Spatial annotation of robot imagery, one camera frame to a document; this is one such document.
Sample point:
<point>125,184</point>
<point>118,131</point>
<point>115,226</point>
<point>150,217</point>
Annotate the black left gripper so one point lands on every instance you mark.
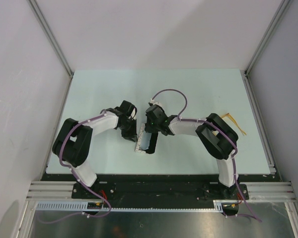
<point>132,135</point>

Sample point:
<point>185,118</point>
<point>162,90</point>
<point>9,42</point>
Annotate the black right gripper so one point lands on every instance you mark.
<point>148,128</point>

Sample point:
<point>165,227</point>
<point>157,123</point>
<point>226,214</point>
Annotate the blue cleaning cloth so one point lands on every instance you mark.
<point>145,141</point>

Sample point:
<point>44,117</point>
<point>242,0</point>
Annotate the white geometric glasses case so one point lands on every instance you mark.
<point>153,142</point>

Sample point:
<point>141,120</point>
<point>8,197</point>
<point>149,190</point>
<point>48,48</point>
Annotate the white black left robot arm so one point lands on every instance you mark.
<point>73,141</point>

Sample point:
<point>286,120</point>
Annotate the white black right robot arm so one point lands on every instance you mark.
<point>219,139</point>

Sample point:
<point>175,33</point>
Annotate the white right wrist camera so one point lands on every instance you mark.
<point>153,102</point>

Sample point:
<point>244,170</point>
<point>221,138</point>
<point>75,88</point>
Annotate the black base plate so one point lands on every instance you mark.
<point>206,187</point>

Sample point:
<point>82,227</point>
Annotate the grey slotted cable duct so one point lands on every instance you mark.
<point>90,207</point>

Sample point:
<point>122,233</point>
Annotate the right aluminium side rail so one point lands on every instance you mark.
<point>259,123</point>

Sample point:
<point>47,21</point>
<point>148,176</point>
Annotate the aluminium front frame rail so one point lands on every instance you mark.
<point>257,191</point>

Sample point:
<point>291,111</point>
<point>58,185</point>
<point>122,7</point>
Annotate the left aluminium corner post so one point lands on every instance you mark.
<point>38,13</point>

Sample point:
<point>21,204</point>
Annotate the aluminium corner post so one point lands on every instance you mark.
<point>271,29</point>
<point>38,13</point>

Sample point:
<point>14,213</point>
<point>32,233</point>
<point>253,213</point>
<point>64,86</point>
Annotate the right aluminium corner post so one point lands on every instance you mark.
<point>271,29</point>

